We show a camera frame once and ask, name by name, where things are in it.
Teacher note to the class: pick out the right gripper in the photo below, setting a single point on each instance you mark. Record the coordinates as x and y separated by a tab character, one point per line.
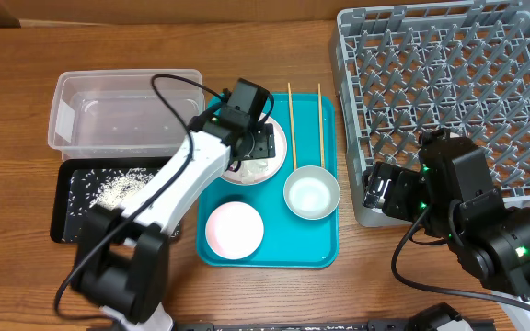
374	184

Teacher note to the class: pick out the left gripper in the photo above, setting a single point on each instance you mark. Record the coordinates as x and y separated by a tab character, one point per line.
265	140

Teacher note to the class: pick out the rice leftovers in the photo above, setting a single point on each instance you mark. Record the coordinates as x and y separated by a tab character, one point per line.
105	186

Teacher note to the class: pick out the white tissue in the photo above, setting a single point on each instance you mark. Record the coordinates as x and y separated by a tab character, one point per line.
253	170

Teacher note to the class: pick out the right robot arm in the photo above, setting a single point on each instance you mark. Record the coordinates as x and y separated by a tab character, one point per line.
453	199

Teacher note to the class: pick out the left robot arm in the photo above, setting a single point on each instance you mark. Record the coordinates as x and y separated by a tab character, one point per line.
121	262

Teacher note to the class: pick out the grey dishwasher rack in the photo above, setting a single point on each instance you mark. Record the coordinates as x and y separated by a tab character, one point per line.
403	70

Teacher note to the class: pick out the large pink plate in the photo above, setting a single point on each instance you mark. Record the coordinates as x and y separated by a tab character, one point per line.
275	163

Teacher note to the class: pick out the teal plastic serving tray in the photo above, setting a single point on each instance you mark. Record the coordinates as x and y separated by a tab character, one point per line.
289	241

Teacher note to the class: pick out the left wooden chopstick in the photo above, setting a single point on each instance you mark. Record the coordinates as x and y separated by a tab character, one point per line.
291	116

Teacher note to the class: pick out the wooden chopstick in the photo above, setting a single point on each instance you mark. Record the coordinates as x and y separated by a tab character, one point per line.
291	116
321	127

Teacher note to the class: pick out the grey bowl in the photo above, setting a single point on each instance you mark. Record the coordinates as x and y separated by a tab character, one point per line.
311	192

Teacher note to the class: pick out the right wooden chopstick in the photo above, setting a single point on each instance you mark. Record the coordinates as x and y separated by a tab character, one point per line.
321	127

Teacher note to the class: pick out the clear plastic bin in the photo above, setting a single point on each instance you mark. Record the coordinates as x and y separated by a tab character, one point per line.
113	114

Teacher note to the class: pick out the black tray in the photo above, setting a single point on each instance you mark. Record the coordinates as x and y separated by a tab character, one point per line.
65	229

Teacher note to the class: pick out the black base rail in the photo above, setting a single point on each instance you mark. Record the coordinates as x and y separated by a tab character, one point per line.
372	325

